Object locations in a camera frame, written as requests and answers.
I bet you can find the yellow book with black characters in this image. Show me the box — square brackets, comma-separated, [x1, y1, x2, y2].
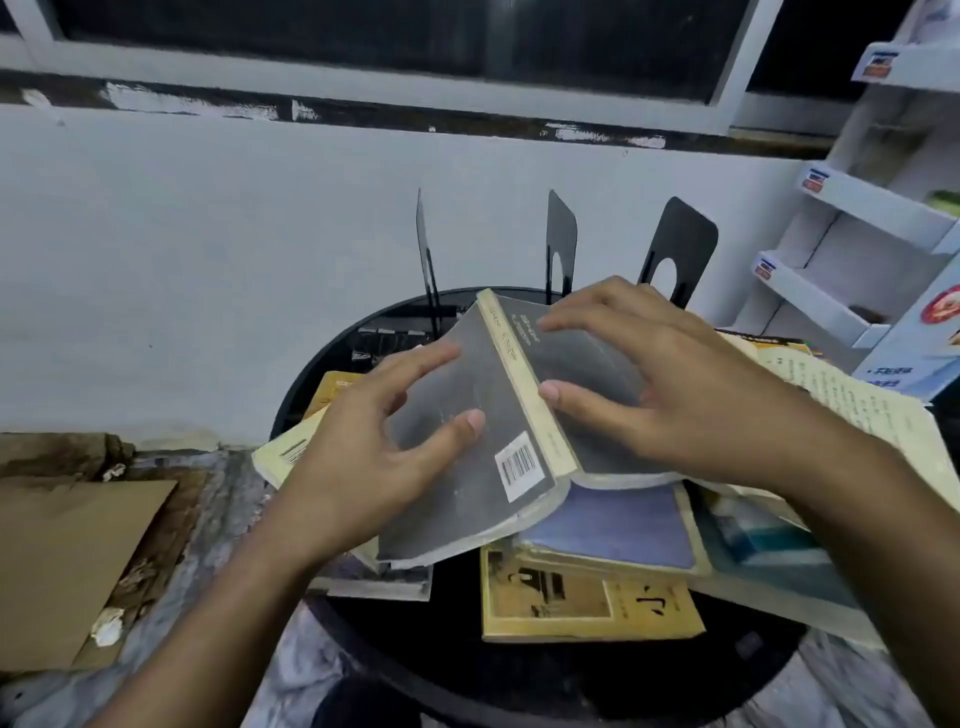
[479, 543, 706, 645]

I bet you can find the lavender Hanyu Pinyin dictionary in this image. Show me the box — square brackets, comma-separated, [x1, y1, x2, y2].
[517, 479, 710, 579]

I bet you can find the brown crumpled rag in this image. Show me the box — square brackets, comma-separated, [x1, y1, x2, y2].
[0, 431, 136, 481]

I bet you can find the person's left hand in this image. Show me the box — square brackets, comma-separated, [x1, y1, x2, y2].
[268, 341, 487, 565]

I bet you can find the clear glass cup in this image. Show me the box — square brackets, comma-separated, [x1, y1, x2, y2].
[847, 123, 924, 185]

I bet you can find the white cardboard display stand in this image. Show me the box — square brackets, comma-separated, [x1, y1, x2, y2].
[731, 0, 960, 403]

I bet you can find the cream book with barcode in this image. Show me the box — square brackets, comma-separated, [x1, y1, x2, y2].
[251, 404, 331, 490]

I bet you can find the Van Gogh cover handbook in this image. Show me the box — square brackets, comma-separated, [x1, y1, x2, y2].
[307, 551, 435, 603]

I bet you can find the person's left forearm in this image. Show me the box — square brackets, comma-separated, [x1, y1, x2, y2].
[86, 517, 361, 728]

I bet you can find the grey cover book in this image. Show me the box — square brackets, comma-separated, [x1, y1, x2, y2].
[374, 288, 680, 571]

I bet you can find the orange illustrated cover book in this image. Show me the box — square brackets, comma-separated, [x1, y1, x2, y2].
[716, 328, 819, 360]

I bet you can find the aluminium frame window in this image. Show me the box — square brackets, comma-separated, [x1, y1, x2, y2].
[0, 0, 916, 140]

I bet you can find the round black table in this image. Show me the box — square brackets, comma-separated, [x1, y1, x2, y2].
[268, 284, 810, 728]

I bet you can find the row of books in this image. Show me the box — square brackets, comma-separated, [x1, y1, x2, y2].
[344, 187, 719, 373]

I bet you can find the large grey-teal book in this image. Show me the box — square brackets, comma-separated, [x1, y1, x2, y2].
[686, 483, 890, 652]

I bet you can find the person's right hand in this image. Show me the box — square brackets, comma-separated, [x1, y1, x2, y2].
[535, 275, 820, 498]

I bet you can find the cream-paged book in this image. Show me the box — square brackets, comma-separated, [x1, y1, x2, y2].
[719, 333, 960, 515]

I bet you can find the brown cardboard sheet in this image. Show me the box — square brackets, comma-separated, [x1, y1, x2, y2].
[0, 479, 178, 673]

